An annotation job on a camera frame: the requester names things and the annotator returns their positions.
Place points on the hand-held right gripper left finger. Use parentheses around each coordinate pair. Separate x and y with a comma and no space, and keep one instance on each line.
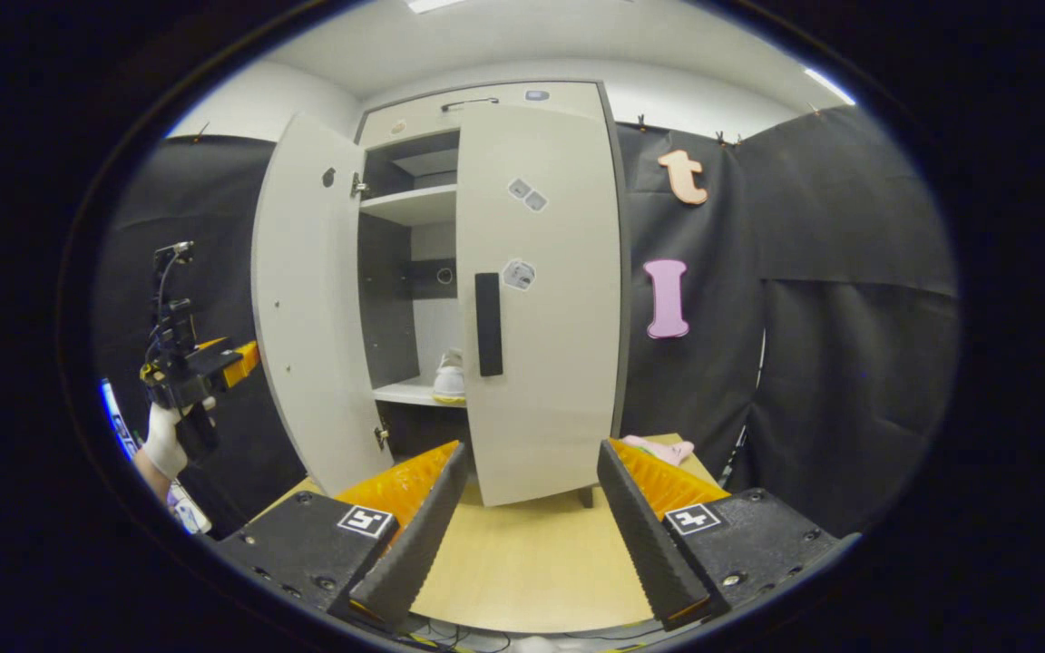
(414,544)

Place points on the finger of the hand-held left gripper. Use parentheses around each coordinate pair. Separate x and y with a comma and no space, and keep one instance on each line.
(241,361)

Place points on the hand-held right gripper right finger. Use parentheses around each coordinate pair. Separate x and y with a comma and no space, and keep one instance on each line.
(645,544)

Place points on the white canvas shoe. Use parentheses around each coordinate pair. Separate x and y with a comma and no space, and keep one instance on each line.
(450,381)

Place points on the grey shoe cabinet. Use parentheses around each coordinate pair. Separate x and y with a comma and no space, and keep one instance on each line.
(409,204)

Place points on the green and pink plush toy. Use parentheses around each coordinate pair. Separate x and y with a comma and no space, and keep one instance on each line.
(663,449)

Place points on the white and blue printed board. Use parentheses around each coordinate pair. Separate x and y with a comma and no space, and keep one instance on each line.
(187,512)

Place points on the black backdrop cloth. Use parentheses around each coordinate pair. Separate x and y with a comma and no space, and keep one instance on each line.
(849,317)

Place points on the ceiling light panel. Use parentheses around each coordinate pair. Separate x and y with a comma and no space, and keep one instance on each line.
(436,4)

